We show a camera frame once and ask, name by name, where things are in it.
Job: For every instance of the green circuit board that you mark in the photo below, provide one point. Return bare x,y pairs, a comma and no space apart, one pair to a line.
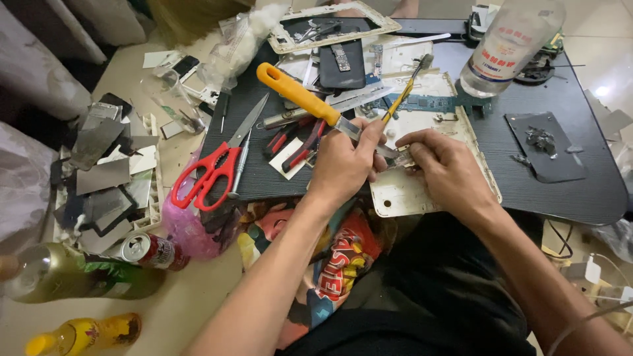
430,103

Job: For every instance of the red black pliers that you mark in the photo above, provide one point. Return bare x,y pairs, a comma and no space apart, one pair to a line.
306,146

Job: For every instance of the person's right hand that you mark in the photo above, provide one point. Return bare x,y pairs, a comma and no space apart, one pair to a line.
450,168

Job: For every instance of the clear plastic liquid bottle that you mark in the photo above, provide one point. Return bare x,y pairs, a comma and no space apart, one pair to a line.
504,49

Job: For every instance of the small clear plastic component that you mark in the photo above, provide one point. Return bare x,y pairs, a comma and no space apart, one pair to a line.
403,158

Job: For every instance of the small black screwdriver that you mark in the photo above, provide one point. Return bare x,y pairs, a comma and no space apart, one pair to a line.
224,111

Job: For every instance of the black low table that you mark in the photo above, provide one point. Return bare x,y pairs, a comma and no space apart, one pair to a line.
544,198

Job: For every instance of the white plastic pry stick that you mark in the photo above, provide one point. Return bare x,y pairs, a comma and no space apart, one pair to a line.
420,39

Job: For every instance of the black plate with debris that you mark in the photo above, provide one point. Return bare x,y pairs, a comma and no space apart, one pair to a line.
549,158

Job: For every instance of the heap of grey metal plates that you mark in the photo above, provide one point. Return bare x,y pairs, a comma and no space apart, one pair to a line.
106,178

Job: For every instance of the black flat battery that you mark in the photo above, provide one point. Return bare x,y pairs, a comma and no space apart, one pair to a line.
346,74

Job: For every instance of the small circuit board strip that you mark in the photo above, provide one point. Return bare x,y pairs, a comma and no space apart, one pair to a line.
340,57

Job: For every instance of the clear bag with cotton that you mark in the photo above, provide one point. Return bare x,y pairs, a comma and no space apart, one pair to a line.
242,42

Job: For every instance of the white tablet back shell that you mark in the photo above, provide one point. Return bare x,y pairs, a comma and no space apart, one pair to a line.
420,198

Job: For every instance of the red black cutters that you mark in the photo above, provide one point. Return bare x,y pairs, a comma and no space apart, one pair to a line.
282,138

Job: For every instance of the pink plastic bag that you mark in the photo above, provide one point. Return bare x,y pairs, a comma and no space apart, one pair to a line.
190,232

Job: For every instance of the slim silver screwdriver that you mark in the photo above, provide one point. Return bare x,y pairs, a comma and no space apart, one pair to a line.
240,165

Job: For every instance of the white paper piece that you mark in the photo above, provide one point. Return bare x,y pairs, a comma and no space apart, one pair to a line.
289,158

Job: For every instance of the person's left hand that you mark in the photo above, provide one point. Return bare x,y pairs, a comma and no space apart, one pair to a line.
341,163

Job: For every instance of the black shorts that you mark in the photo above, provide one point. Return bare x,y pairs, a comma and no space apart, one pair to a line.
445,296

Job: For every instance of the green glass bottle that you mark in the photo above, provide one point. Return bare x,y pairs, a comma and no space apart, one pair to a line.
74,277

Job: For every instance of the silver cylinder tool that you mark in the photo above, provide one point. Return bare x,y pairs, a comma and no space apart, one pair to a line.
282,118

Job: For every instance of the grey patterned fabric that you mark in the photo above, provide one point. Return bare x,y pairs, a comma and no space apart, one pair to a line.
34,74

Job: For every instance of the yellow plastic bottle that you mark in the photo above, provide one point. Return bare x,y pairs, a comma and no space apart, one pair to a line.
84,336

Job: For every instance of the small black phone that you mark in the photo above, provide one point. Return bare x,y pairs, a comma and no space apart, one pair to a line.
185,66

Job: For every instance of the white tablet frame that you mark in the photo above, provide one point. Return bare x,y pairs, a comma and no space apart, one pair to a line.
341,7

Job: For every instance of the red drink can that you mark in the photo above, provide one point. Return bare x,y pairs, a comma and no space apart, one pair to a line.
153,251

